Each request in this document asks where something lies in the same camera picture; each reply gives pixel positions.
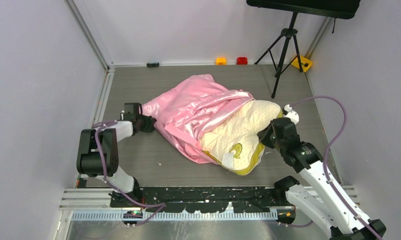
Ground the aluminium frame rail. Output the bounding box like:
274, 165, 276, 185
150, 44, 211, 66
58, 188, 360, 222

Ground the small black wall device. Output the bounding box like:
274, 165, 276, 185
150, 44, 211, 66
146, 62, 160, 68

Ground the black panel on tripod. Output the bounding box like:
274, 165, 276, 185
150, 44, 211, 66
246, 0, 361, 20

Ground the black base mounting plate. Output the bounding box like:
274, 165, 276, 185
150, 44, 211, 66
129, 186, 292, 214

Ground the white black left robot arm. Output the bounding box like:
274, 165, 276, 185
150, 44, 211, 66
76, 102, 157, 207

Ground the white pillow with yellow trim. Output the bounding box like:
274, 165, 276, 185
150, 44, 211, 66
199, 100, 282, 176

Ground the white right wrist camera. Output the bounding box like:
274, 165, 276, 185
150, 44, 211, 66
282, 104, 300, 125

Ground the orange block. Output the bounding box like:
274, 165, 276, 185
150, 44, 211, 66
215, 57, 227, 66

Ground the yellow corner bracket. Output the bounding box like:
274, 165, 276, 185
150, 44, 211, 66
290, 55, 313, 73

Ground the red block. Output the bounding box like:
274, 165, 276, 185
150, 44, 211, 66
236, 56, 249, 65

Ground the black tripod stand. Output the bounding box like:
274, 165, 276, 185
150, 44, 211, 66
254, 12, 304, 99

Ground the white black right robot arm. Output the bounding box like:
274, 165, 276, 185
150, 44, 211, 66
257, 117, 387, 240

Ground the pink floral pillowcase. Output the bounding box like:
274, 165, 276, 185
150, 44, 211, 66
142, 74, 253, 164

